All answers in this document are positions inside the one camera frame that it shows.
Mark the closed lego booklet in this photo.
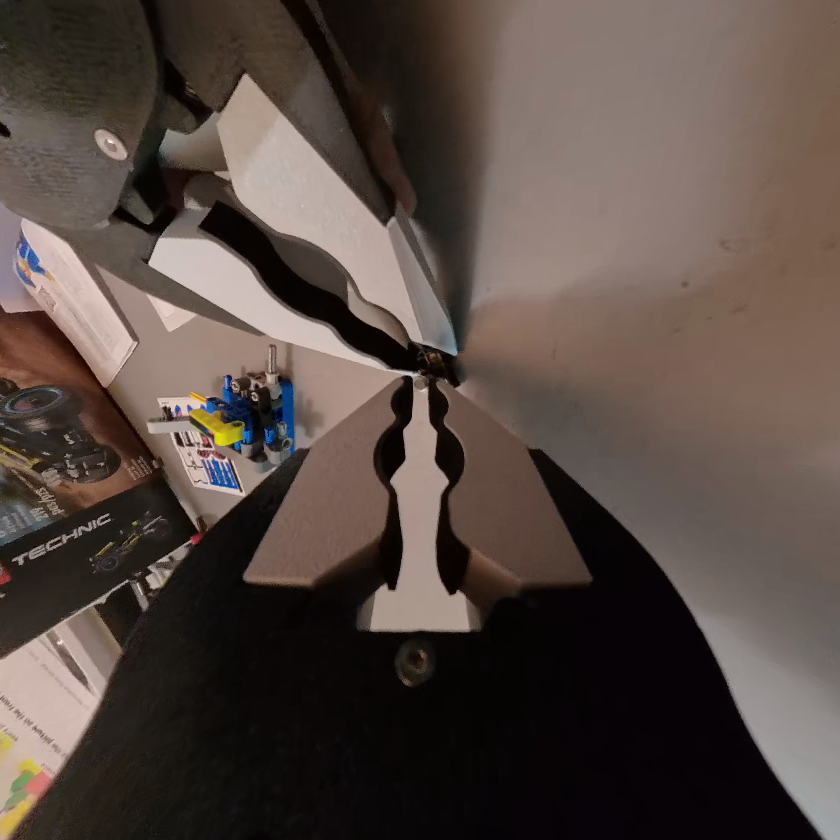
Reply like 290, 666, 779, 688
0, 203, 140, 389

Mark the lego set box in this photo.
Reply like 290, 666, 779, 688
0, 308, 199, 658

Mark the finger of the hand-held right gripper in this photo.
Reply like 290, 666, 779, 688
215, 72, 458, 358
147, 184, 424, 373

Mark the small blue yellow lego assembly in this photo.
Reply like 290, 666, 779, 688
146, 344, 296, 475

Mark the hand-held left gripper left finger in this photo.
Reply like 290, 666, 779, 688
243, 377, 414, 632

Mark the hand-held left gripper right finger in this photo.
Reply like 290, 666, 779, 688
427, 379, 593, 632

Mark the lego sticker sheet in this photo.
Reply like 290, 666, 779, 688
156, 395, 245, 496

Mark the large blue yellow lego assembly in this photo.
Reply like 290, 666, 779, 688
128, 518, 211, 614

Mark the black lego connector piece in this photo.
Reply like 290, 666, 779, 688
408, 344, 458, 380

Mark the open lego instruction booklet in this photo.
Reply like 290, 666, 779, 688
144, 294, 198, 333

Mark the printed instruction sheet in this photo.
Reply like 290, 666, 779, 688
0, 607, 122, 840

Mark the person's right hand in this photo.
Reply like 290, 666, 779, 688
354, 82, 417, 217

